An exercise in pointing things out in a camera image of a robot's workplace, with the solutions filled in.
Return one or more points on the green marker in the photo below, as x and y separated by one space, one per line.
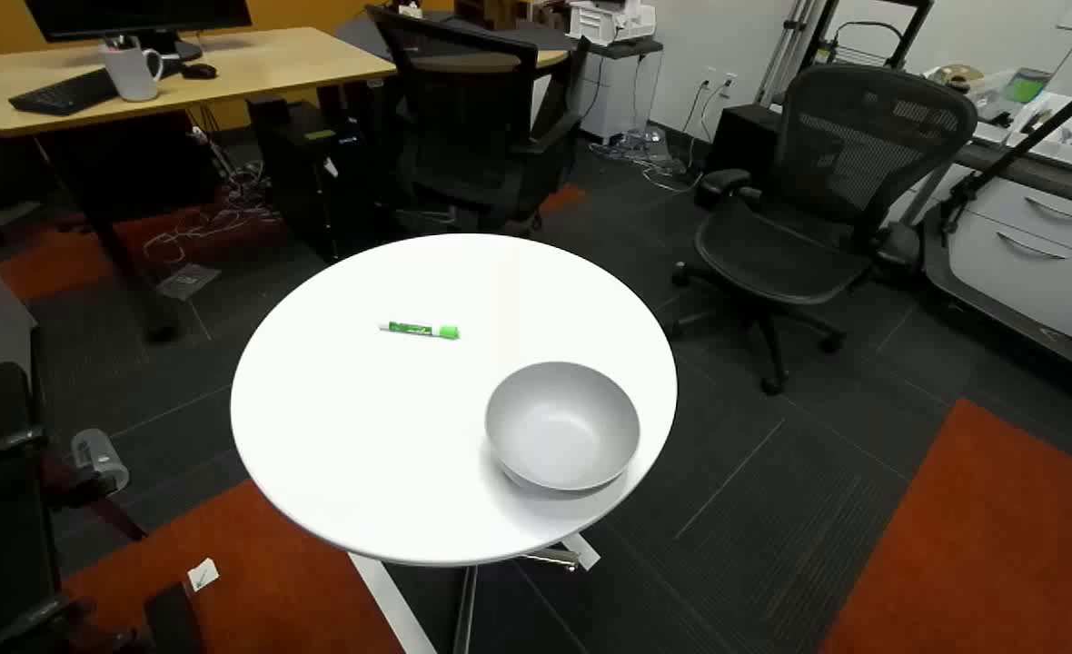
422 333

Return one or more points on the white bowl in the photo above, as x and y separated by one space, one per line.
562 427

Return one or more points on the round white table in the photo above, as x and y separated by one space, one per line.
374 440

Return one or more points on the black mesh office chair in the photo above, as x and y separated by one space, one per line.
846 144

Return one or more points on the white paper scrap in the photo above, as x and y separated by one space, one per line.
201 575

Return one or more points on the black computer mouse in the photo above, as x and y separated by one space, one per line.
198 69

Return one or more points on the wooden desk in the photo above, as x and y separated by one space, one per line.
127 157

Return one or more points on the white mug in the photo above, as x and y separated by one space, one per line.
135 69

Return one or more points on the black monitor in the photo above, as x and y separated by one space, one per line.
154 21

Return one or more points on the white drawer cabinet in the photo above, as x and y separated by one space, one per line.
1016 244

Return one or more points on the black keyboard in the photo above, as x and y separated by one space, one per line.
65 97

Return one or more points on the black tripod pole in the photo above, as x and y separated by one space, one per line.
966 190

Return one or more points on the black chair at left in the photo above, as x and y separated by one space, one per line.
35 479

